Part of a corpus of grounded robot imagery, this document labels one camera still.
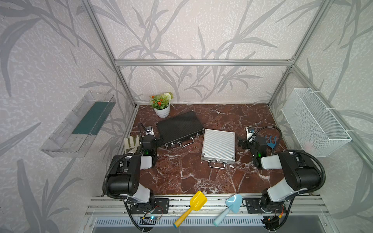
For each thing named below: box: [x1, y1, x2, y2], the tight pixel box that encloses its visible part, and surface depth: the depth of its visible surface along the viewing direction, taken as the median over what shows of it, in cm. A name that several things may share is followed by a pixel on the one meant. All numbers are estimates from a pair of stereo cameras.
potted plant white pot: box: [152, 102, 170, 119], surface depth 109 cm
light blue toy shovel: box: [213, 193, 243, 227], surface depth 76 cm
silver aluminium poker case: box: [201, 128, 236, 170], surface depth 92 cm
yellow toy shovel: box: [172, 190, 208, 228], surface depth 76 cm
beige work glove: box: [123, 134, 140, 154], surface depth 98 cm
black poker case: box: [156, 110, 205, 149], surface depth 103 cm
